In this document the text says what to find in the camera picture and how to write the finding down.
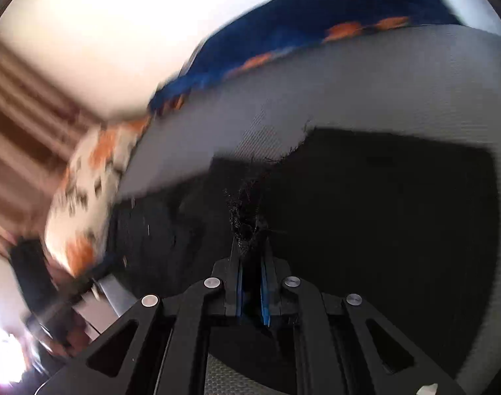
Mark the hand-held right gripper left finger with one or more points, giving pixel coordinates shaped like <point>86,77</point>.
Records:
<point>240,292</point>

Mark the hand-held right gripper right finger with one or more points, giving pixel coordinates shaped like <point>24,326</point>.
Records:
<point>264,296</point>

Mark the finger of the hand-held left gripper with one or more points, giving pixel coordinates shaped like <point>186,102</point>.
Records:
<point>106,265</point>

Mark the black pants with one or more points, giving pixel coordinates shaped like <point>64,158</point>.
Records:
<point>378,214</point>

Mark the cream floral pillow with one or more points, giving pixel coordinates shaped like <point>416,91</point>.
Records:
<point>81,197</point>

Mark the ribbed wooden headboard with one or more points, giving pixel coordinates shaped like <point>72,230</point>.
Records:
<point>19,131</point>

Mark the grey mesh bed mat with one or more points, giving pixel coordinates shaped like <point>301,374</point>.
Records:
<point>357,82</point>

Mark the blue floral blanket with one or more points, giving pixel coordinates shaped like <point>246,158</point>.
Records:
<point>295,20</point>

